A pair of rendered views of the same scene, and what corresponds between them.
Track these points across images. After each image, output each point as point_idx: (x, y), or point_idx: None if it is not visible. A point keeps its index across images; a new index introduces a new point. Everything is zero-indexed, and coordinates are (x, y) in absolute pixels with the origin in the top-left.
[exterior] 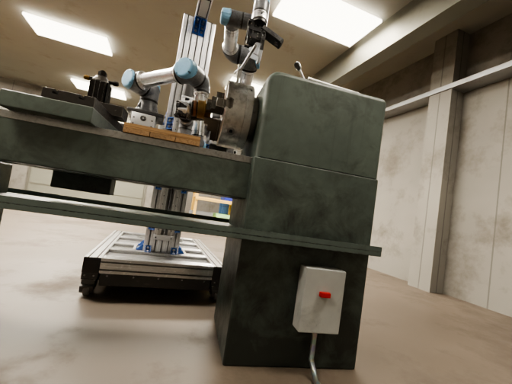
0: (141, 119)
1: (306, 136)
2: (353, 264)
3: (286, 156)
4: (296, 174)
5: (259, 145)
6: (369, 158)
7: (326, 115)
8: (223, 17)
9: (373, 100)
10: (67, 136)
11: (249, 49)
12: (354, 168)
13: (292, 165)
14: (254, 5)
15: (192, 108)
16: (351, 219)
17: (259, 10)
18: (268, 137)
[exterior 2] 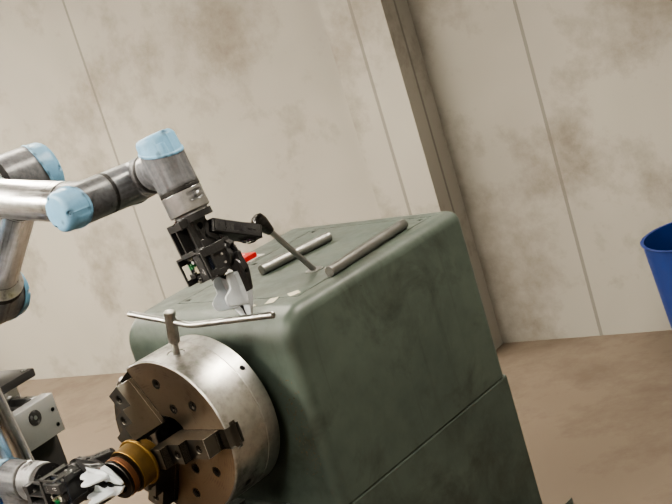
0: None
1: (391, 397)
2: None
3: (382, 464)
4: (409, 481)
5: (337, 482)
6: (481, 349)
7: (398, 327)
8: (77, 223)
9: (443, 232)
10: None
11: (228, 303)
12: (471, 385)
13: (397, 472)
14: (166, 179)
15: (133, 486)
16: (504, 480)
17: (189, 191)
18: (344, 455)
